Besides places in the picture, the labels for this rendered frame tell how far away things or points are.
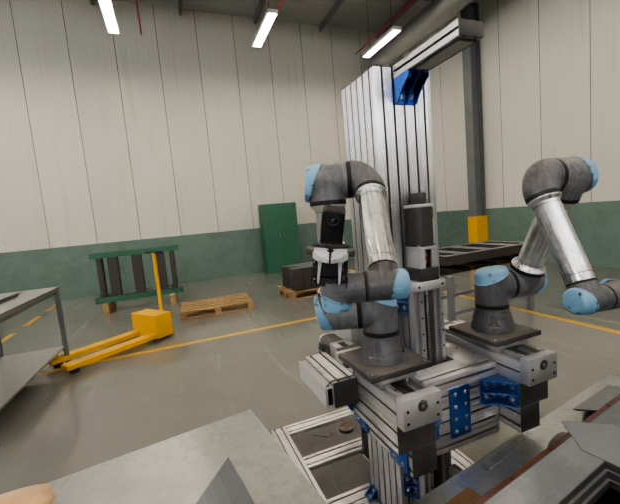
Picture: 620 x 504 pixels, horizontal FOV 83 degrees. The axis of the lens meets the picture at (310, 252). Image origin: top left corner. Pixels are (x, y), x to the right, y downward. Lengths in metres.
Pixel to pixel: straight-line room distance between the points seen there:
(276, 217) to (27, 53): 6.87
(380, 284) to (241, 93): 10.38
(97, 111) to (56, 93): 0.89
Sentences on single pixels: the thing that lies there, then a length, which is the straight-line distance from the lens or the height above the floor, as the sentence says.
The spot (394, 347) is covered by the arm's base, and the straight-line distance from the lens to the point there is 1.18.
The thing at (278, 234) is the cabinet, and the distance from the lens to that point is 9.99.
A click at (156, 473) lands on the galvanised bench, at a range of 0.87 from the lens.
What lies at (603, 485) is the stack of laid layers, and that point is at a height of 0.83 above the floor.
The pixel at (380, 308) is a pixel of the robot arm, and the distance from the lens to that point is 1.13.
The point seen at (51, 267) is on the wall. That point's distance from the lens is 10.61.
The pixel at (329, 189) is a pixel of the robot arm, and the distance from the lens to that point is 1.08.
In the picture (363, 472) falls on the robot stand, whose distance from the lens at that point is 2.13.
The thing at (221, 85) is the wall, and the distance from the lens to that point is 11.03.
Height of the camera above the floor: 1.52
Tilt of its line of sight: 6 degrees down
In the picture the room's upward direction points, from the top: 5 degrees counter-clockwise
